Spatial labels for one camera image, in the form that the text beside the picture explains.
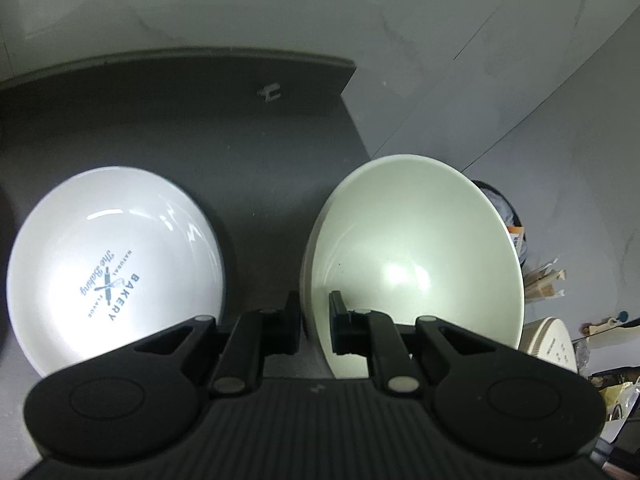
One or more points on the white bakery print plate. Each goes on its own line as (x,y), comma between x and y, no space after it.
(108,257)

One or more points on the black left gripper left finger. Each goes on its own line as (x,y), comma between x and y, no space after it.
(257,335)

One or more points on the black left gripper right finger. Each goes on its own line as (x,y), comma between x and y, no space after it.
(374,336)

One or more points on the cream ceramic bowl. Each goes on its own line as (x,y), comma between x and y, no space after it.
(408,235)

